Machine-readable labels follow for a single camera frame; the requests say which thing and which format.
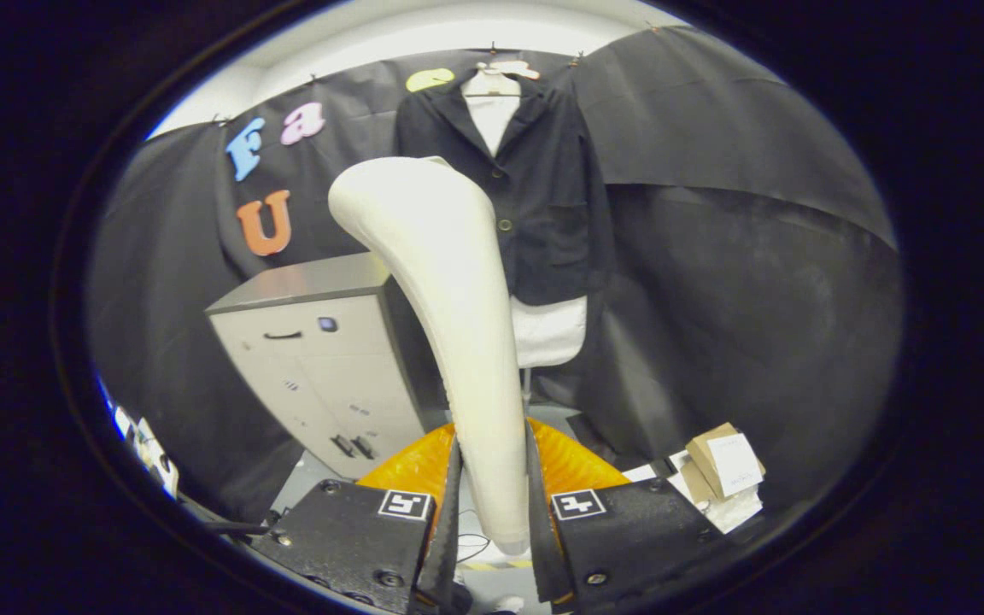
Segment white garment steamer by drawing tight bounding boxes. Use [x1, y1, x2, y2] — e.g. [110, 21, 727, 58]
[327, 155, 532, 556]

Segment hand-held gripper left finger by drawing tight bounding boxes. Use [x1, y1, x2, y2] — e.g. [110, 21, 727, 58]
[251, 420, 465, 615]

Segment black jacket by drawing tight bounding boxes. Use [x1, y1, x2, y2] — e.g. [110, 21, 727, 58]
[395, 73, 614, 307]

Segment white printed packet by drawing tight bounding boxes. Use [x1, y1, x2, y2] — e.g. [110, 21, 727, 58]
[109, 403, 180, 501]

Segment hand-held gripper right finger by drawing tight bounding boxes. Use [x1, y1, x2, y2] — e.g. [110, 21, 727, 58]
[526, 419, 725, 614]

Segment cardboard box with white label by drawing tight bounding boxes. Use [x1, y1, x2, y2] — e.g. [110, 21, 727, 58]
[684, 422, 767, 505]

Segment grey metal cabinet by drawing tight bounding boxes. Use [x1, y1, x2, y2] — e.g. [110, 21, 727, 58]
[205, 252, 446, 481]

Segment thin black floor cable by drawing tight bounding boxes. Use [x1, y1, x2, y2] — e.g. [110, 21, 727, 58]
[456, 510, 493, 565]

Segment white mannequin torso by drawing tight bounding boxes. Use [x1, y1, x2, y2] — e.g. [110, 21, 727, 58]
[462, 67, 589, 370]

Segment white paper sheets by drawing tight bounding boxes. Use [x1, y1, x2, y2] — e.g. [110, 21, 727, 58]
[624, 451, 764, 535]

